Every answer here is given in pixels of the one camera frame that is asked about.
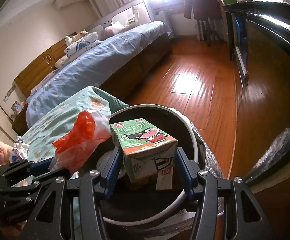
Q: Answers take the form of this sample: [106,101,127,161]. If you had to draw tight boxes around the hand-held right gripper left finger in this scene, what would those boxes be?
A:
[26,147,122,240]

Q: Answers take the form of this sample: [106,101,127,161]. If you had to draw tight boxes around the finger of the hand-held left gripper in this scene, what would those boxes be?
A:
[0,158,54,181]
[0,176,42,207]

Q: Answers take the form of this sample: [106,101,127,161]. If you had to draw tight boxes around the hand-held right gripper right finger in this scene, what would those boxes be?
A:
[176,147,275,240]

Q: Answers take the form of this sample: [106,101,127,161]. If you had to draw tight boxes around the green milk carton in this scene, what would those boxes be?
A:
[110,117,178,183]

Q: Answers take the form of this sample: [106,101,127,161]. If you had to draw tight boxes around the orange and white plastic bag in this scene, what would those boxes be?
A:
[49,109,113,178]

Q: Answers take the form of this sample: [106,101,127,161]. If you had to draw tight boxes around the black trash bin white rim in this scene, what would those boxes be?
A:
[96,104,207,227]

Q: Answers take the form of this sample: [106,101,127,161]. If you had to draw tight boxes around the silver foil mat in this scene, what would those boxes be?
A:
[185,120,290,230]

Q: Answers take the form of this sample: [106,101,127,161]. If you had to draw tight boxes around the cream teddy bear pink heart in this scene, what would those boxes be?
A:
[0,132,14,165]

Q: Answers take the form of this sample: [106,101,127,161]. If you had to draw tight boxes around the wooden nightstand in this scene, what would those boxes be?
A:
[11,102,32,135]

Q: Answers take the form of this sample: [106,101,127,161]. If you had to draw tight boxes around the wooden headboard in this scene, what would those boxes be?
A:
[14,32,78,98]

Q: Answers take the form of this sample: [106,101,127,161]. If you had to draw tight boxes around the pink white pillow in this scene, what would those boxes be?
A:
[55,55,69,68]

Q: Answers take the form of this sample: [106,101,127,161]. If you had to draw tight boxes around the bed with blue sheet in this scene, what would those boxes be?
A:
[25,21,173,128]

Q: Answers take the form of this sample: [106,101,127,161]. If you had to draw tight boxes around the folded blue white quilt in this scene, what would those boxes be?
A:
[65,32,103,57]

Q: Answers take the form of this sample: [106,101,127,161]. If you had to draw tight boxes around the yellow plush toy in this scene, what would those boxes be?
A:
[71,29,88,40]

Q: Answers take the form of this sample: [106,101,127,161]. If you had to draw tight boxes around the pink plastic bag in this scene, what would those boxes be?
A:
[104,21,124,37]

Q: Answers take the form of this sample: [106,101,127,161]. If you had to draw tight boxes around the white plush with black print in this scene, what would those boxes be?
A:
[124,16,138,28]

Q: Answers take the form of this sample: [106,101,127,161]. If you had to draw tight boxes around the black glossy cabinet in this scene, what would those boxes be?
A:
[222,0,290,188]

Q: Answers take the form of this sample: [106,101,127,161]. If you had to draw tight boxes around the picture frame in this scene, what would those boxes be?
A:
[10,101,23,113]

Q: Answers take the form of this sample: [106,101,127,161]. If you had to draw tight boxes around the wall switch panel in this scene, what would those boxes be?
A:
[3,85,17,103]

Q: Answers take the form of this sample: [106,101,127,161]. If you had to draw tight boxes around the grey bed guard rail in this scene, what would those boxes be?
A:
[90,0,153,42]

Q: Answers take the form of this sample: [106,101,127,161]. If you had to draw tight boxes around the wall air conditioner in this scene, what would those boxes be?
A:
[55,0,85,8]

